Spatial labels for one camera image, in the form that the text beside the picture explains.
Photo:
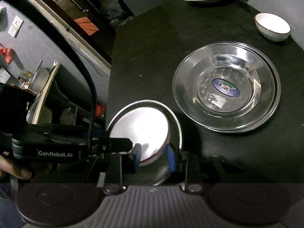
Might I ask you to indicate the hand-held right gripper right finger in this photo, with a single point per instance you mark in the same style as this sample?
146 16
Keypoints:
170 158

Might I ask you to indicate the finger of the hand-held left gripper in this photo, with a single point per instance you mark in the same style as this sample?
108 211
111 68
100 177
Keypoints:
99 134
114 144

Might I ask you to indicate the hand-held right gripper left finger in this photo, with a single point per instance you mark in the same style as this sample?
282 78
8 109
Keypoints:
137 158

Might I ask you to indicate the small steel bowl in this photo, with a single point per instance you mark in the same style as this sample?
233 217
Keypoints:
153 173

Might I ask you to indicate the white ceramic bowl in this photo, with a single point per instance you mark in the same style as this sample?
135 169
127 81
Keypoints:
140 125
273 23

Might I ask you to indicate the steel plate with sticker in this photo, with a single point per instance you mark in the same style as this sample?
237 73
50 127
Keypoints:
228 87

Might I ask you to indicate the large steel basin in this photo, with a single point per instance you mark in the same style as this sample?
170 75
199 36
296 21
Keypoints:
277 92

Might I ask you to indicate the shallow steel dish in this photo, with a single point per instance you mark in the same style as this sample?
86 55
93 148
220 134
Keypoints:
274 83

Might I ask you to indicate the person's left hand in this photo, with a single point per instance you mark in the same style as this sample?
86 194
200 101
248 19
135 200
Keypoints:
14 167

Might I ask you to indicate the red object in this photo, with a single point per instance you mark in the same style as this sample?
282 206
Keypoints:
101 110

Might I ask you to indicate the steel pot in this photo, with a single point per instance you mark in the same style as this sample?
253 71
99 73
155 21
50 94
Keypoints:
39 80

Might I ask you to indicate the group of small bottles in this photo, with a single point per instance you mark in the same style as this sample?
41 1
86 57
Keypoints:
23 79

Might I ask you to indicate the person's blue trousers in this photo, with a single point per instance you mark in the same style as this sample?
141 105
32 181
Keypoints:
7 209

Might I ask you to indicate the orange board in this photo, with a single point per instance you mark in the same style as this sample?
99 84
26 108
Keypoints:
86 25

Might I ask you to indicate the white wall calendar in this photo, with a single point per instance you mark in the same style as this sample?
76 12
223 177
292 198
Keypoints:
3 74

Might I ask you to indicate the white wall switch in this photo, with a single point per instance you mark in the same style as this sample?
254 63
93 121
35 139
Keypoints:
16 25

